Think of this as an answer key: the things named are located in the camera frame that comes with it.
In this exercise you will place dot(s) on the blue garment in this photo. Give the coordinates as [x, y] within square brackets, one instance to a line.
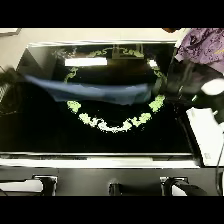
[100, 92]

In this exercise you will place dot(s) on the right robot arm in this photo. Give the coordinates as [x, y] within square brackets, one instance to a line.
[186, 78]

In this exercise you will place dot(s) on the white garment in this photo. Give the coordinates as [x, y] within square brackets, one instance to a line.
[205, 136]

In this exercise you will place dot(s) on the purple patterned garment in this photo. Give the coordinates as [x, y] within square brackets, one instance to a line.
[203, 45]

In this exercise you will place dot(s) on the silver frame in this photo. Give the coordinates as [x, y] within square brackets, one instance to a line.
[100, 163]

